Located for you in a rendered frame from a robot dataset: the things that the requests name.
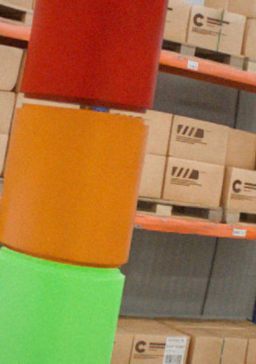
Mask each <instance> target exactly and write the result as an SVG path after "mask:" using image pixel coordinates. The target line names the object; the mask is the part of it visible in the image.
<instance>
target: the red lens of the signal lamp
mask: <svg viewBox="0 0 256 364"><path fill-rule="evenodd" d="M34 1H35V7H34V12H33V21H32V27H31V32H30V38H29V43H28V52H27V57H26V60H25V62H24V72H23V76H22V82H21V86H20V91H19V93H20V92H21V93H24V98H26V99H34V100H38V101H43V102H44V101H48V102H56V103H65V104H70V105H75V106H90V107H96V108H101V109H107V110H110V109H112V110H118V111H128V112H134V113H142V114H145V113H146V110H152V106H153V101H154V92H155V87H156V82H157V77H158V65H159V59H160V54H161V50H162V45H163V32H164V27H165V23H166V18H167V9H168V3H169V0H34Z"/></svg>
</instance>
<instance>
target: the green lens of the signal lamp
mask: <svg viewBox="0 0 256 364"><path fill-rule="evenodd" d="M124 278H125V276H124V275H122V274H121V273H120V269H118V268H114V269H104V268H95V267H84V266H73V265H70V264H63V263H58V262H51V261H48V260H44V259H40V258H33V257H30V256H29V255H26V254H22V253H17V252H15V251H12V250H9V249H8V248H6V247H2V248H1V249H0V364H111V357H112V355H111V353H112V347H113V343H114V338H115V329H116V324H117V320H118V315H119V307H120V302H121V297H122V292H123V287H124Z"/></svg>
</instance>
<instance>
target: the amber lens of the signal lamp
mask: <svg viewBox="0 0 256 364"><path fill-rule="evenodd" d="M144 122H145V119H143V118H138V117H132V116H128V115H118V114H113V113H103V112H98V111H92V110H83V109H78V108H77V109H73V108H67V107H62V106H48V105H37V104H32V103H22V106H21V108H16V110H15V118H14V123H13V128H12V133H11V139H10V143H9V148H8V154H7V164H6V169H5V175H4V181H3V186H2V196H1V206H0V241H1V244H2V245H3V246H5V247H6V248H8V249H9V250H12V251H15V252H17V253H20V254H26V255H29V256H30V257H33V258H40V259H44V260H48V261H51V262H58V263H63V264H70V265H73V266H77V267H95V268H104V269H114V268H119V267H121V265H122V264H125V263H127V262H128V254H129V249H130V244H131V237H132V228H133V224H134V222H135V217H136V212H137V201H138V195H139V190H140V184H141V173H142V168H143V163H144V157H145V148H146V142H147V137H148V131H149V126H148V125H144Z"/></svg>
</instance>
